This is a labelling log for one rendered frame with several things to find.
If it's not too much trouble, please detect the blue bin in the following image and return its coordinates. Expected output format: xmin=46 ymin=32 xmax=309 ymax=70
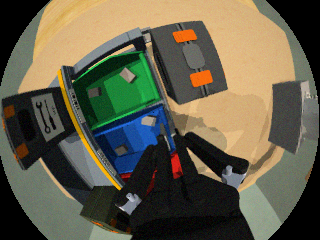
xmin=92 ymin=103 xmax=176 ymax=174

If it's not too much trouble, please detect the green open bin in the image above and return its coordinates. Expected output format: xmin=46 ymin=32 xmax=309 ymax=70
xmin=73 ymin=51 xmax=161 ymax=131

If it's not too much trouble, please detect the red open bin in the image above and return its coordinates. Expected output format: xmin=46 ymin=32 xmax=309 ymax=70
xmin=119 ymin=150 xmax=183 ymax=197

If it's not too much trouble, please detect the yellow flat bar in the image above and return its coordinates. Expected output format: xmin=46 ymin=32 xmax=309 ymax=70
xmin=57 ymin=69 xmax=121 ymax=190

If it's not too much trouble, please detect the dark grey metal shelf rack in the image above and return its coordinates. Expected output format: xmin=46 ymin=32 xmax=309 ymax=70
xmin=41 ymin=26 xmax=175 ymax=206

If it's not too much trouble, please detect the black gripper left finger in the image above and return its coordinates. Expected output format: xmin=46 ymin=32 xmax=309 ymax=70
xmin=112 ymin=123 xmax=174 ymax=215

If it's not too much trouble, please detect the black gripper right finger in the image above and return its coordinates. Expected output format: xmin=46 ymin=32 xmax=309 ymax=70
xmin=168 ymin=120 xmax=249 ymax=205

